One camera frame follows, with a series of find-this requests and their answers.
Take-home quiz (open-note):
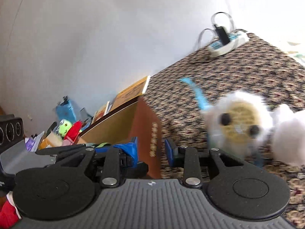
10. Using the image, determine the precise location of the white fluffy sheep plush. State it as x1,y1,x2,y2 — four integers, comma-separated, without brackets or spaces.
181,77,304,167

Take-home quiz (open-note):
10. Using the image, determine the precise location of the brown cardboard box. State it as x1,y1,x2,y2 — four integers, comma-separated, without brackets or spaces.
78,97,162,179

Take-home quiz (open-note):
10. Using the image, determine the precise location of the yellow paper bag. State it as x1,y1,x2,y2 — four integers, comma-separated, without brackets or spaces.
38,132,63,150

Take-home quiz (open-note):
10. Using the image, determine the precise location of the red illustrated book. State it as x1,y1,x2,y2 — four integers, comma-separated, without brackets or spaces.
91,101,110,123

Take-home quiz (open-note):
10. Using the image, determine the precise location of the green frog plush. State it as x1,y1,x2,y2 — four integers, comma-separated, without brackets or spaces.
56,119,72,138

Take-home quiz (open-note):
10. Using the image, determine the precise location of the orange book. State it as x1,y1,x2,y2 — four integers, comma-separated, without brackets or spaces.
111,76,151,111

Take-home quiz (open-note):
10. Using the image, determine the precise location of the red plush toy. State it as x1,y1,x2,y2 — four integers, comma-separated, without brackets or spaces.
62,121,82,146

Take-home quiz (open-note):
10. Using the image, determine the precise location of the blue fabric bag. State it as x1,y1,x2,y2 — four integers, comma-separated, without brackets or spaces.
55,96,76,123

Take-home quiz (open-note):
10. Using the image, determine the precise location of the floral patterned bed cover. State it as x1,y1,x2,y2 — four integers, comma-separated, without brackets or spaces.
140,29,305,229

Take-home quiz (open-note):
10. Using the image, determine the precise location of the black power adapter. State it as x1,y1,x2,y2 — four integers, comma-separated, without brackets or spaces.
213,24,231,46

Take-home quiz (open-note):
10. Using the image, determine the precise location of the white power strip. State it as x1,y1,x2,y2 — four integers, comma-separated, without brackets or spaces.
207,29,250,58

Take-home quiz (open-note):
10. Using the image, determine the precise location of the grey power cable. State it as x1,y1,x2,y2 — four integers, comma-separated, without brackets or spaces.
194,11,235,52

